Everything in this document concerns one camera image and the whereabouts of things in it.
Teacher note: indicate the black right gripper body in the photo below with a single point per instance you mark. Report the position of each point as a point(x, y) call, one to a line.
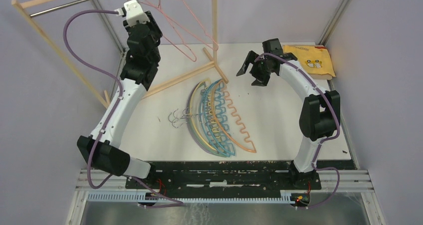
point(260, 69)

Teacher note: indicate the metal hanging rod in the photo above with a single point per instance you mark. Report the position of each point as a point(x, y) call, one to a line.
point(57, 8)

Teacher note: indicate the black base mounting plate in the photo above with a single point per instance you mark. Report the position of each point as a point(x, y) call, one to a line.
point(228, 179)

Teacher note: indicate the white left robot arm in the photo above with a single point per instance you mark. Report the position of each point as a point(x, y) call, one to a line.
point(101, 148)

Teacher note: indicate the white slotted cable duct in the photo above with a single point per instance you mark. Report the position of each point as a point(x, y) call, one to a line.
point(147, 197)

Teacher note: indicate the yellow printed folded cloth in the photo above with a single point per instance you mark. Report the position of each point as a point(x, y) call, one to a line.
point(315, 60)

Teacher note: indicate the yellow plastic hanger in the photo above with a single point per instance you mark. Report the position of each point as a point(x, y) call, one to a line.
point(193, 129)

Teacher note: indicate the purple plastic hanger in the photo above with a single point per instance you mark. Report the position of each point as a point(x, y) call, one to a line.
point(172, 118)

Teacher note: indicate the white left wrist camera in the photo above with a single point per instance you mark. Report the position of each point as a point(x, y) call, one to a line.
point(134, 13)

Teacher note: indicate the pink wire hanger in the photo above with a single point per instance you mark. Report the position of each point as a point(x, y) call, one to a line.
point(175, 12)

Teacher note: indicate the orange wavy plastic hanger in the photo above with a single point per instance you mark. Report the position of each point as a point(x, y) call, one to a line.
point(238, 133)

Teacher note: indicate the teal plastic hanger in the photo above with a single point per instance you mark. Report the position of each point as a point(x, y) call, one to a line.
point(207, 131)

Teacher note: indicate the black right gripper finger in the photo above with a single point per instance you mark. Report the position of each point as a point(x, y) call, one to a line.
point(249, 60)
point(260, 82)

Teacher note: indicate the wooden clothes rack frame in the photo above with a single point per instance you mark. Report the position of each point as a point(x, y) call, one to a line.
point(105, 99)

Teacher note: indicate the blue wavy plastic hanger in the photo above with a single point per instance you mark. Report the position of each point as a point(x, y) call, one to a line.
point(218, 124)

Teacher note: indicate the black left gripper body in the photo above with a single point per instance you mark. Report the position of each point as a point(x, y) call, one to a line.
point(155, 31)

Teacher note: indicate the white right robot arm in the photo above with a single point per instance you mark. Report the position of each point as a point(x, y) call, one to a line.
point(319, 119)

